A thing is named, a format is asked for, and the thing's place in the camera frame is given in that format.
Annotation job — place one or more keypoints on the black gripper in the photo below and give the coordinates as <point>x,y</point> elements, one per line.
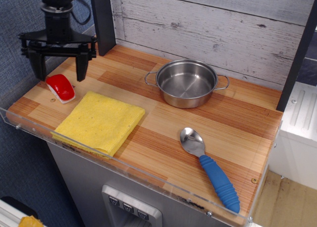
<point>57,39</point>

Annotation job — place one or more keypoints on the red and white toy sushi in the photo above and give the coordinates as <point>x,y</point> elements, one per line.
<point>61,87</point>

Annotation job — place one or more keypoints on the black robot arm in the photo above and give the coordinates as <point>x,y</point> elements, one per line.
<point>59,5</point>

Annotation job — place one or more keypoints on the yellow and black corner object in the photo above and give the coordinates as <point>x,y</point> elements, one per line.
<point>14,213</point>

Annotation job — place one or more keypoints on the yellow folded cloth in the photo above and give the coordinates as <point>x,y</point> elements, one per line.
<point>99,124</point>

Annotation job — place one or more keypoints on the clear acrylic table guard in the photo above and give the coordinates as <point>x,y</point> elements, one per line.
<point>151,172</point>

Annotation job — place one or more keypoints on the small steel pot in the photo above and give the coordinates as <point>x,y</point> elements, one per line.
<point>185,83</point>

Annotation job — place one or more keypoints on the grey cabinet with dispenser panel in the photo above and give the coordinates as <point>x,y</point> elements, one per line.
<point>108,196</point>

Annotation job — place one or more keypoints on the white side unit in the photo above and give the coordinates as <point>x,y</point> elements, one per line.
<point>294,154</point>

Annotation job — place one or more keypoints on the dark left upright post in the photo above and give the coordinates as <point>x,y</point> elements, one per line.
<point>102,14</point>

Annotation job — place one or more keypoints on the dark upright post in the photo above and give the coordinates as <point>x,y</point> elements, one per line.
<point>299,58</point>
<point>102,14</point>

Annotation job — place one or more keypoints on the spoon with blue handle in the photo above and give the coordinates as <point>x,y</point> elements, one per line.
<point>193,143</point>

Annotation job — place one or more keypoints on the dark right upright post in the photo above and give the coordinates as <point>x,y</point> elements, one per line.
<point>299,58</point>

